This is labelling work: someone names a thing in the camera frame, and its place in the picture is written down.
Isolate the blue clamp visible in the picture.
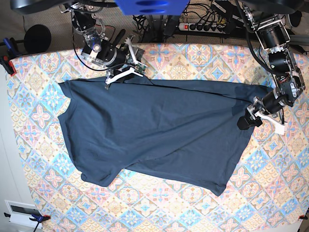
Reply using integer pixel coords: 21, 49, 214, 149
0, 38, 17, 76
3, 213, 51, 232

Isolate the white wall outlet box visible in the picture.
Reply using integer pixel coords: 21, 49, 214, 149
4, 200, 40, 229

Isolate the blue clamp upper left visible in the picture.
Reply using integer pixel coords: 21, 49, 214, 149
0, 38, 17, 76

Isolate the dark navy t-shirt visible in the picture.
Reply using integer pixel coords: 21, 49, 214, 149
58, 77, 270, 196

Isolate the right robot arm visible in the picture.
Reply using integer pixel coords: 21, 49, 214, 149
63, 0, 147, 88

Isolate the orange clamp lower right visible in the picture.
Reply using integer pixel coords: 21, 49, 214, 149
298, 215, 308, 220

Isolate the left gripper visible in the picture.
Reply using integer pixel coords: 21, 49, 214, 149
237, 89, 295, 134

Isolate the blue clamp lower left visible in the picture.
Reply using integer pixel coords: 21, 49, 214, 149
3, 213, 51, 232

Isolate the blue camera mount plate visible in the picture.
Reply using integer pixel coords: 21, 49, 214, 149
114, 0, 189, 15

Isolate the black round base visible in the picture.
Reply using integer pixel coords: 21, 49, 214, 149
288, 11, 302, 28

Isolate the white power strip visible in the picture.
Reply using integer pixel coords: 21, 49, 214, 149
178, 23, 224, 34

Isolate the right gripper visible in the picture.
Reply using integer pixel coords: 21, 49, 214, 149
96, 36, 147, 89

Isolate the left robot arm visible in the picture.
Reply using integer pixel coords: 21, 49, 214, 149
235, 0, 306, 134

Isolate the black round stool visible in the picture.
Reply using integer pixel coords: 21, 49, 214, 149
24, 24, 52, 54

